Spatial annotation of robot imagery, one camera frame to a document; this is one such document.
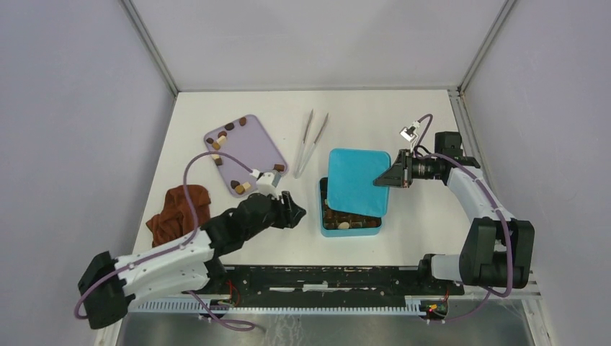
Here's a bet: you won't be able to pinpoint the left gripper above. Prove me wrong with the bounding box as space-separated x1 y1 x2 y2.
244 188 306 241

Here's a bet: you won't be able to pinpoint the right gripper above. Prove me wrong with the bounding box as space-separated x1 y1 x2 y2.
373 149 434 188

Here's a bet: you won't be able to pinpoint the teal box lid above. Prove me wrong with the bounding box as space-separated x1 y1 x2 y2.
327 148 391 218

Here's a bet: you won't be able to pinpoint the teal chocolate box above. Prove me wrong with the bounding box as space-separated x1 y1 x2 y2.
318 177 383 237

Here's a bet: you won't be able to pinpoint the metal kitchen tongs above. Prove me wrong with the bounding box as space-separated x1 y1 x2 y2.
293 109 330 179

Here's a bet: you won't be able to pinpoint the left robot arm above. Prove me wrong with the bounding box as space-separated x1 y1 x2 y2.
74 191 306 329

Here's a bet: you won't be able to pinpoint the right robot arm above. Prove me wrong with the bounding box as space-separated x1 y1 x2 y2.
373 126 535 297

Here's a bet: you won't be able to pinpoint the purple tray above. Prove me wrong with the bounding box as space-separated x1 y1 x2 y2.
203 115 289 198

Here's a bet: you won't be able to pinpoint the brown cloth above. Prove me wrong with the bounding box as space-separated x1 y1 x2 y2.
146 185 211 248

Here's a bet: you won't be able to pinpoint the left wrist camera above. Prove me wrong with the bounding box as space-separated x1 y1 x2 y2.
250 169 282 199

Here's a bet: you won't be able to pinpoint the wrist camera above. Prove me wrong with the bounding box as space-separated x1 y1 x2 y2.
399 121 421 150
250 169 282 199

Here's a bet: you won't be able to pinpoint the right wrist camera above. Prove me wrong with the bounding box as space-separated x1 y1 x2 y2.
399 121 421 150

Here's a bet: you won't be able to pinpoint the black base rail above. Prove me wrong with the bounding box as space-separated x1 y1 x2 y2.
198 265 465 309

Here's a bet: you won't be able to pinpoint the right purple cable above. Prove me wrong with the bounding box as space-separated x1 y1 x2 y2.
412 113 514 323

